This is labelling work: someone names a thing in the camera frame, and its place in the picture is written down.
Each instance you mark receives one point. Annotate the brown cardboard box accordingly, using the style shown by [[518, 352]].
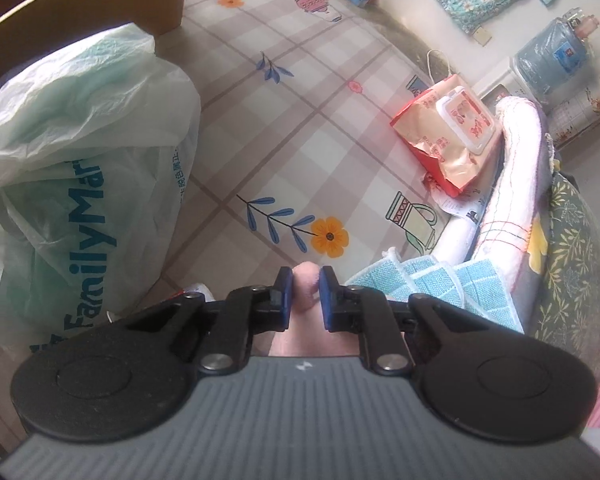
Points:
[[80, 5]]

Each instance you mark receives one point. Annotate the green floral cushion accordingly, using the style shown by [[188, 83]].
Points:
[[575, 260]]

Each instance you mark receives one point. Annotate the rolled white towel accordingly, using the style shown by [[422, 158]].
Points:
[[515, 160]]

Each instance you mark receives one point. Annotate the blue water jug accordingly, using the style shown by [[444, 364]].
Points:
[[550, 60]]

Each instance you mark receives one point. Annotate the pink plush toy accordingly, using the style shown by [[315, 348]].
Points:
[[305, 285]]

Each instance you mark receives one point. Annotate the orange wet wipes pack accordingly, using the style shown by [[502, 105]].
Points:
[[430, 130]]

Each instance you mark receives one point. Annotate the teal checked cloth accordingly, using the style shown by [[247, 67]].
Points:
[[470, 280]]

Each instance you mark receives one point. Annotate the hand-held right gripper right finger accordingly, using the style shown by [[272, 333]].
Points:
[[327, 300]]

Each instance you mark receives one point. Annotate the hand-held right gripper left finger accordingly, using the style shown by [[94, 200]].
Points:
[[285, 292]]

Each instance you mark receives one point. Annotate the white paper slip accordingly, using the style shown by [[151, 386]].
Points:
[[455, 207]]

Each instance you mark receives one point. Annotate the white water dispenser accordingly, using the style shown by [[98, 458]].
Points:
[[500, 80]]

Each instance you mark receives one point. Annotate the checked printed tablecloth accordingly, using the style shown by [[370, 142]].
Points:
[[305, 110]]

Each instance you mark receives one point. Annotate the beige wall socket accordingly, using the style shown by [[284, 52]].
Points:
[[482, 36]]

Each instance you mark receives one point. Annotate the pale green plastic bag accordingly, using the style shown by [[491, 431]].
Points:
[[80, 160]]

